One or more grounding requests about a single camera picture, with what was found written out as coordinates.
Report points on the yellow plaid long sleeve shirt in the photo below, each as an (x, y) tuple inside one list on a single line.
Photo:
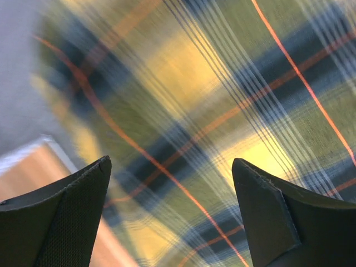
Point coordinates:
[(174, 91)]

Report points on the white wire shelf rack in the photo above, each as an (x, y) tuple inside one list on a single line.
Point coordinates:
[(41, 162)]

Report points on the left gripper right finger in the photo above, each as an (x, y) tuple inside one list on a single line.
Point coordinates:
[(287, 225)]

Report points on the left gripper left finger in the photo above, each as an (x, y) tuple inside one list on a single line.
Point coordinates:
[(56, 225)]

